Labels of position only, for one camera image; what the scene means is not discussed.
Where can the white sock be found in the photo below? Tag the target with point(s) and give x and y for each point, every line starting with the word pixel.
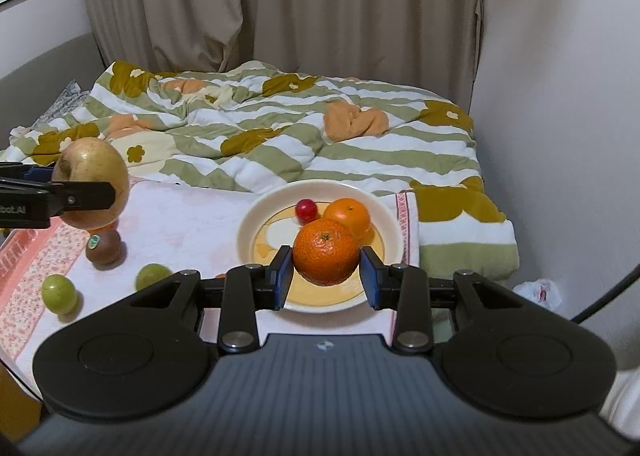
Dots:
pixel 621 409

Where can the red tomato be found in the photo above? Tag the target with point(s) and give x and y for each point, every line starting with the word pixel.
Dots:
pixel 306 211

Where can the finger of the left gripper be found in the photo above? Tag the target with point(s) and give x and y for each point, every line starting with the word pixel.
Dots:
pixel 25 172
pixel 68 196

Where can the white plastic bag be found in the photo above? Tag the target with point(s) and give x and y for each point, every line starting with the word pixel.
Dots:
pixel 542 292

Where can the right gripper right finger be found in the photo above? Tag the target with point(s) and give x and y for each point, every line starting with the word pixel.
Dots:
pixel 404 289

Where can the green striped floral blanket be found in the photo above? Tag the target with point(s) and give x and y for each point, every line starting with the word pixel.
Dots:
pixel 255 128

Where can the green apple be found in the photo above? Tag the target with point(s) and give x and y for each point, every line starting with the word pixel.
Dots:
pixel 151 274
pixel 58 294

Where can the brown kiwi with sticker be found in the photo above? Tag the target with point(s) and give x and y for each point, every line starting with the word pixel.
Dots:
pixel 104 247

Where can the large orange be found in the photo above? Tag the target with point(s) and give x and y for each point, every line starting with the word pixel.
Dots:
pixel 352 214

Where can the pink floral table cloth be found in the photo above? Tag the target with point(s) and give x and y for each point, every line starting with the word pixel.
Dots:
pixel 173 225

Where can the small mandarin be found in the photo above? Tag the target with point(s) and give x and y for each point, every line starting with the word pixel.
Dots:
pixel 111 226
pixel 325 253

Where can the cream bowl with cartoon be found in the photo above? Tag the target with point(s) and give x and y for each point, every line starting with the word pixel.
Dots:
pixel 270 223

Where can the beige curtain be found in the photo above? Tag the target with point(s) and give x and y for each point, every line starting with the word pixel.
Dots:
pixel 430 43

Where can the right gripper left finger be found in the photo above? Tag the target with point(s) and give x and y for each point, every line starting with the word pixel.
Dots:
pixel 247 289

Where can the yellow red apple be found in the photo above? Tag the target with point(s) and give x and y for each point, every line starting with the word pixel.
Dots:
pixel 93 160

